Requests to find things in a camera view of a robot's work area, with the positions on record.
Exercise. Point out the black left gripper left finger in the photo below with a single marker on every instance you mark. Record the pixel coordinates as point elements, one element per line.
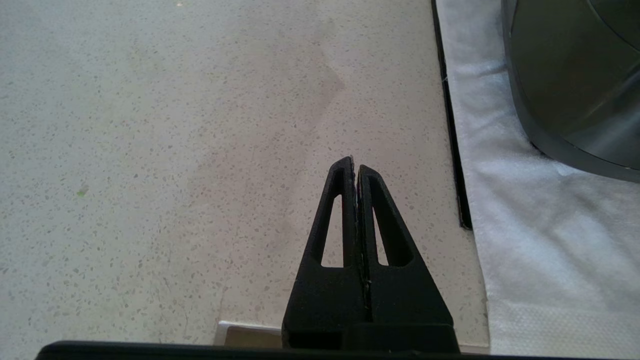
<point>325,300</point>

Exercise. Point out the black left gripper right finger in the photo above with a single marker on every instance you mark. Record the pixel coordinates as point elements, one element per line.
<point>405,305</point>

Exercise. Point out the black rice cooker body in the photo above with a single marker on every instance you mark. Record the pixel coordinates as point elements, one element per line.
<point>575,90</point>

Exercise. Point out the white cloth mat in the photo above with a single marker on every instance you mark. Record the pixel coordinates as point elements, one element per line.
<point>550,260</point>

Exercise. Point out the stray green grain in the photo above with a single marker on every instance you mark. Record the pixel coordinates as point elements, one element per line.
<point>82,191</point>

